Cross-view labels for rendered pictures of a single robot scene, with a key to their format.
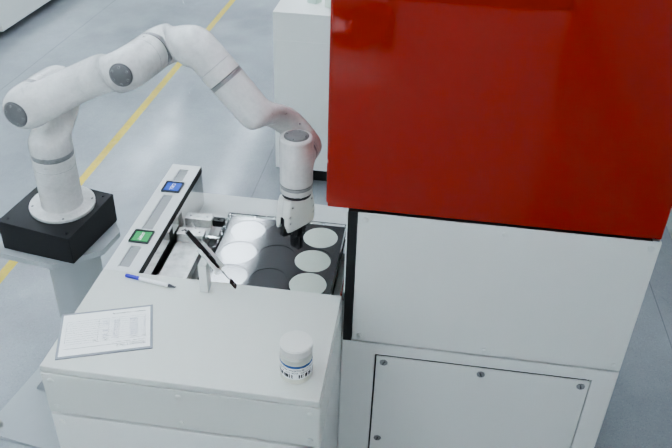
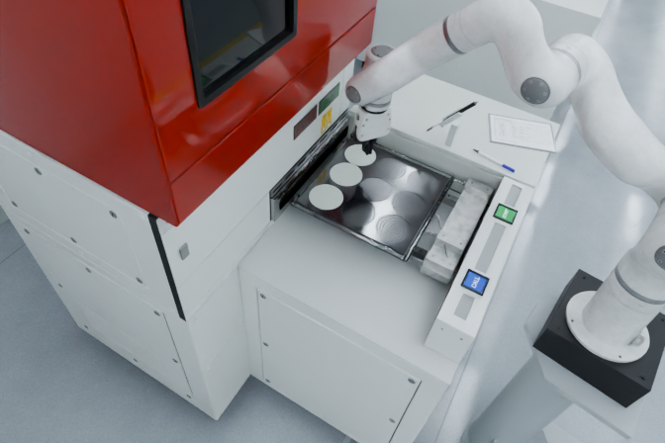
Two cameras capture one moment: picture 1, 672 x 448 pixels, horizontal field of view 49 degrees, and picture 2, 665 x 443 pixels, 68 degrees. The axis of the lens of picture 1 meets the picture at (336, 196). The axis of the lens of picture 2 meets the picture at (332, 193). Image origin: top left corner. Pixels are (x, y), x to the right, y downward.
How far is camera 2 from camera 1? 2.67 m
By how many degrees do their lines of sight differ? 98
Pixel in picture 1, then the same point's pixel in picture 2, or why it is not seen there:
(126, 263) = (515, 190)
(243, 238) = (400, 219)
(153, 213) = (495, 247)
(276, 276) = (382, 169)
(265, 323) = (411, 108)
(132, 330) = (503, 127)
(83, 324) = (538, 140)
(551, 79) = not seen: outside the picture
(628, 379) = (22, 294)
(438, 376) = not seen: hidden behind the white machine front
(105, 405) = not seen: hidden behind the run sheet
